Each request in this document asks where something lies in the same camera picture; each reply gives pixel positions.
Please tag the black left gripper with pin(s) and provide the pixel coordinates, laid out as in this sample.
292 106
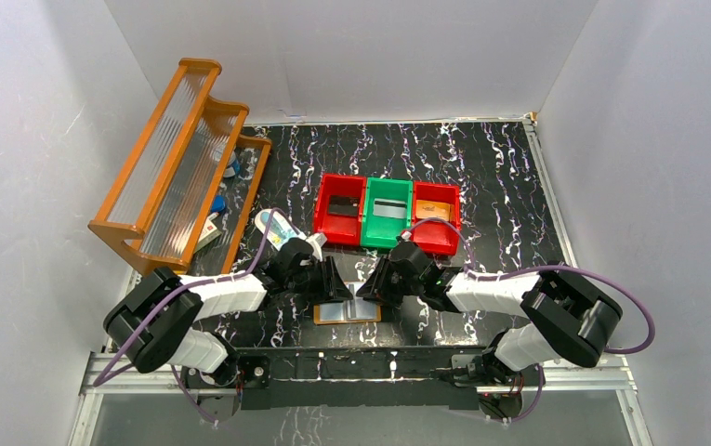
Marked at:
322 277

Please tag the orange wooden shelf rack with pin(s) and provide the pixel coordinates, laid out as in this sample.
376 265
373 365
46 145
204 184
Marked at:
155 211

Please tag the orange leather card holder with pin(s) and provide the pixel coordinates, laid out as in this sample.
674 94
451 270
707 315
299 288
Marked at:
356 310

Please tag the blue white bottle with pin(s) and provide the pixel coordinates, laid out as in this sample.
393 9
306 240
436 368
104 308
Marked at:
233 167

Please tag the red plastic bin right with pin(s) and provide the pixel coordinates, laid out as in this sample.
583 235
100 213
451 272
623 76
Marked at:
433 235

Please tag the white green small box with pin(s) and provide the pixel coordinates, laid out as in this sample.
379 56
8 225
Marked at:
209 233

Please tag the red plastic bin left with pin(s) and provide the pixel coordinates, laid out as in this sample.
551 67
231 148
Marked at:
341 230

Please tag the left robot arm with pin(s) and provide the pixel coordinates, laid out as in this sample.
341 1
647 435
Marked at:
153 324

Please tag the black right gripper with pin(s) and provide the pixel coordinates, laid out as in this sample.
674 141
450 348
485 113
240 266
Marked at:
373 286

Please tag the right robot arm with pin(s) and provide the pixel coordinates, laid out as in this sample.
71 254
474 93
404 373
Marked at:
568 316

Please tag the white card in green bin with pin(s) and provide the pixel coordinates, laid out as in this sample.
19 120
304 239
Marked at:
390 209

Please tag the red plastic bin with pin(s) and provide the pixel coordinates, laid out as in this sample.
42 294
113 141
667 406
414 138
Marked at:
433 235
341 230

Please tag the blue cap container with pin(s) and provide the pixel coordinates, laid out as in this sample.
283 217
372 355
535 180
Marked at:
218 205

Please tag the black card in red bin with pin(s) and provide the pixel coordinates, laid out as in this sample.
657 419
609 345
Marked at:
343 206

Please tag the white blue tube package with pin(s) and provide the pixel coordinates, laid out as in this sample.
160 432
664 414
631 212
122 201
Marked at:
278 228

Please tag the green plastic bin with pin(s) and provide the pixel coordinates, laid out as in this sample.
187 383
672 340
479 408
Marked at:
381 232

